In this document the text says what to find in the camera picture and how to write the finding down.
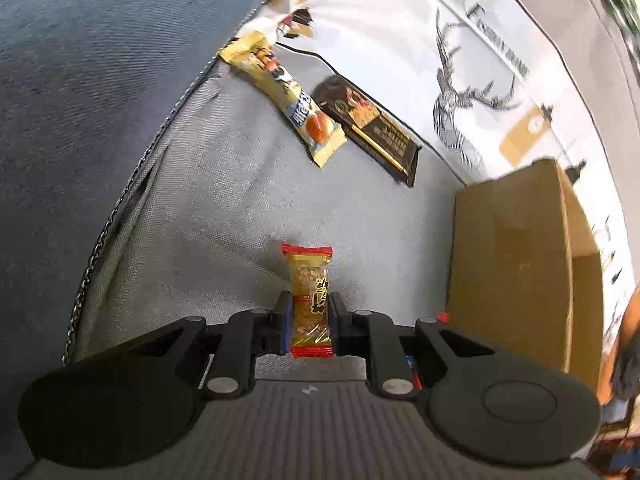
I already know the dark chocolate bar packet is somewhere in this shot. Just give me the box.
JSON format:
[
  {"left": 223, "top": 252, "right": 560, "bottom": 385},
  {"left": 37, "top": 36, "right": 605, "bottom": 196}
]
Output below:
[{"left": 312, "top": 74, "right": 423, "bottom": 189}]

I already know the person's right forearm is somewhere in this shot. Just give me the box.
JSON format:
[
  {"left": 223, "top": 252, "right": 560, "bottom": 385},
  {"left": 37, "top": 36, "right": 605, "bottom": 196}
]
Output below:
[{"left": 596, "top": 284, "right": 640, "bottom": 411}]

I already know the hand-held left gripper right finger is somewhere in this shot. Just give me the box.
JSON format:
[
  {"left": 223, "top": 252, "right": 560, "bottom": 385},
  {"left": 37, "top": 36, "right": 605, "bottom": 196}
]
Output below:
[{"left": 329, "top": 292, "right": 496, "bottom": 400}]

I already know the small red yellow snack packet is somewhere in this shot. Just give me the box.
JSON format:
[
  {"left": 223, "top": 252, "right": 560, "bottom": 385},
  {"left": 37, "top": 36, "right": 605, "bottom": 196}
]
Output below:
[{"left": 280, "top": 242, "right": 334, "bottom": 360}]

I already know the brown cardboard box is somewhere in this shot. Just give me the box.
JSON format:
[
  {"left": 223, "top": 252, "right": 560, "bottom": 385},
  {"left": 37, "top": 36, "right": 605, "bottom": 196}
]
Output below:
[{"left": 446, "top": 158, "right": 607, "bottom": 392}]

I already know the yellow snack bar packet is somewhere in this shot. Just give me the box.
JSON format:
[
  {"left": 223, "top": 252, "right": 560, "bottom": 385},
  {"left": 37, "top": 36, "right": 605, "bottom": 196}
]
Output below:
[{"left": 218, "top": 30, "right": 348, "bottom": 169}]

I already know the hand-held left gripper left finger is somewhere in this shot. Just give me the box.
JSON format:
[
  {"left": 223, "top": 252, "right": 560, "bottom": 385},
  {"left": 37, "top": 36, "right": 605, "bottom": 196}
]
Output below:
[{"left": 135, "top": 290, "right": 294, "bottom": 401}]

